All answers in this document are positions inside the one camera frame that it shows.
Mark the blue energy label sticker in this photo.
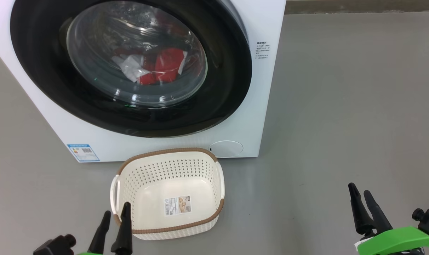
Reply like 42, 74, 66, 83
67, 143, 100, 163

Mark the black round glass washer door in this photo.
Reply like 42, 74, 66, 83
10, 0, 253, 138

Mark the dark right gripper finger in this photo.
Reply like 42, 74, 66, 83
364, 190, 394, 235
348, 182, 374, 236

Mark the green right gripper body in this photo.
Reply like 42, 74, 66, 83
355, 226, 429, 255

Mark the cream basket with brown rim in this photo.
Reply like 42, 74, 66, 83
110, 147, 225, 241

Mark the white product label sticker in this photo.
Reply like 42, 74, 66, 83
165, 195, 192, 217

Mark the round white filter cover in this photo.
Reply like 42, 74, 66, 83
208, 140, 244, 158

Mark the white front-load washing machine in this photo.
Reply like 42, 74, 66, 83
0, 0, 286, 163

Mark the red and white cloth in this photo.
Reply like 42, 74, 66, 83
111, 48, 189, 85

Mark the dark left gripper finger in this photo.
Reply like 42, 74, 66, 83
111, 202, 133, 255
88, 211, 111, 254

